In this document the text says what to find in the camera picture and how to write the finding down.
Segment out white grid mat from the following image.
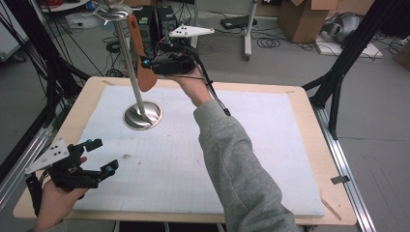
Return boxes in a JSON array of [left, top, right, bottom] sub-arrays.
[[73, 85, 327, 217]]

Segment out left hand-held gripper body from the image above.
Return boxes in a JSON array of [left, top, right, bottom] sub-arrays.
[[24, 138, 104, 191]]

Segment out black cable coil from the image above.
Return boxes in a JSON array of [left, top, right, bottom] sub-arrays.
[[105, 39, 122, 54], [256, 37, 281, 49]]

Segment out large cardboard box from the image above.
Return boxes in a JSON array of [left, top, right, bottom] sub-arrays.
[[278, 0, 376, 44]]

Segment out silver metal utensil stand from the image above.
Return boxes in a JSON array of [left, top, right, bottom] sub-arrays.
[[82, 0, 163, 131]]

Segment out person's left hand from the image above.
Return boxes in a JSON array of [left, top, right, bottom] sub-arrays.
[[33, 156, 90, 232]]

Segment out grey bag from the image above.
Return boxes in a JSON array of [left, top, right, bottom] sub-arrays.
[[322, 12, 364, 44]]

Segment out orange wooden spatula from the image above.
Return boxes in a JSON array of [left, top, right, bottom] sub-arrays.
[[126, 14, 159, 93]]

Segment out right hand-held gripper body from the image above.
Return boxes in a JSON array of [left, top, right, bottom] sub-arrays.
[[149, 24, 216, 76]]

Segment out dark grey bracket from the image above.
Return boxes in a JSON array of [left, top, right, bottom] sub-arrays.
[[331, 175, 351, 186]]

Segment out small cardboard box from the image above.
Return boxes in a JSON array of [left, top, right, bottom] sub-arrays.
[[393, 37, 410, 72]]

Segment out black flat device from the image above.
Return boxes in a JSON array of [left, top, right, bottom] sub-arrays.
[[220, 14, 258, 31]]

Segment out white cabinet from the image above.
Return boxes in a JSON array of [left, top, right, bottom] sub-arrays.
[[0, 0, 30, 62]]

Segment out tan tape strip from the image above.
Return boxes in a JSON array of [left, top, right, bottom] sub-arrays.
[[320, 197, 342, 221]]

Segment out white stand leg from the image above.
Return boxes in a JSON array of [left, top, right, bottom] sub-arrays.
[[188, 0, 201, 54], [244, 0, 259, 62]]

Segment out person's right hand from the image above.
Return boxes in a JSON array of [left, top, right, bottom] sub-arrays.
[[165, 66, 214, 107]]

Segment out black computer tower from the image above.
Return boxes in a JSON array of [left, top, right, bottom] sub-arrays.
[[157, 6, 180, 44], [130, 5, 159, 61]]

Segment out black metal frame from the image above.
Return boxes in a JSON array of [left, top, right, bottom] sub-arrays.
[[0, 0, 93, 130], [302, 0, 402, 140]]

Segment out white board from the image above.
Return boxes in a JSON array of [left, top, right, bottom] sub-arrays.
[[314, 33, 384, 60]]

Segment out aluminium rail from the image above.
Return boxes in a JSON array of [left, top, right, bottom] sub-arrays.
[[0, 127, 55, 211], [313, 105, 377, 232]]

